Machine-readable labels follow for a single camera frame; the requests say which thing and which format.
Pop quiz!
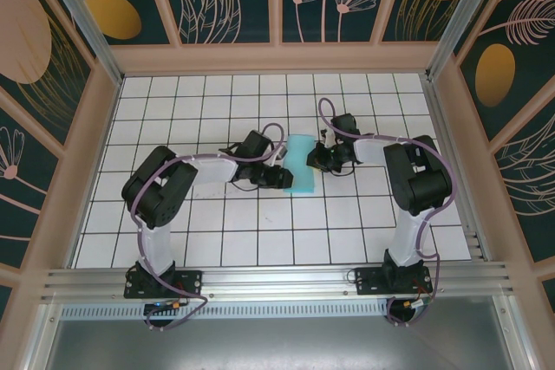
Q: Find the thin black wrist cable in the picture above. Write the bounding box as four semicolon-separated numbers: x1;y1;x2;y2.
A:
329;161;361;179
227;179;261;192

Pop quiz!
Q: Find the light blue cloth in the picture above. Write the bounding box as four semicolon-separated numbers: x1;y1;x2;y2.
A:
280;133;320;197

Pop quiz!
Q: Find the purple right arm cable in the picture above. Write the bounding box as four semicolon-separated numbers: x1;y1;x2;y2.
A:
318;97;457;328

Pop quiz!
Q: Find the thin black left wrist cable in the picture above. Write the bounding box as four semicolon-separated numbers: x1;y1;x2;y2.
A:
227;179;261;192

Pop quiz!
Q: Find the aluminium frame post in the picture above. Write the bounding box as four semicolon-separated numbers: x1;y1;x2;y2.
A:
425;0;508;81
34;0;125;85

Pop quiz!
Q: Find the aluminium side rail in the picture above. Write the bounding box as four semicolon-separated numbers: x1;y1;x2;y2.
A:
422;75;485;261

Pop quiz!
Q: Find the long aluminium mounting rail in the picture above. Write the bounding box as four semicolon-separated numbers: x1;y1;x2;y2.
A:
41;260;517;304

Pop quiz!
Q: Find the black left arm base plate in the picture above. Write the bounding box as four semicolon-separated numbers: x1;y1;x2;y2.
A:
124;269;204;300

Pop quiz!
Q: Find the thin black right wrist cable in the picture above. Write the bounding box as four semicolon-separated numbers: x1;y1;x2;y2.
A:
329;161;361;179

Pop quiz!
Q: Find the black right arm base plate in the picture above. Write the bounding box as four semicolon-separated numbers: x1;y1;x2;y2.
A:
354;266;434;297

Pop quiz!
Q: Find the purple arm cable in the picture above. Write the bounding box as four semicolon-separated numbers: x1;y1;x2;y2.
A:
129;121;287;332
318;97;457;328

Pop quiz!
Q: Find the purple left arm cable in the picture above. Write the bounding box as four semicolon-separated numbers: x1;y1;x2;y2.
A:
129;121;287;332

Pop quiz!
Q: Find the grey slotted cable duct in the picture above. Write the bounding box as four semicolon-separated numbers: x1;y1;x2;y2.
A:
60;300;391;320

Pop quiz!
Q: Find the grey metal panel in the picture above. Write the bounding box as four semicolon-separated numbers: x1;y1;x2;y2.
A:
41;316;528;370

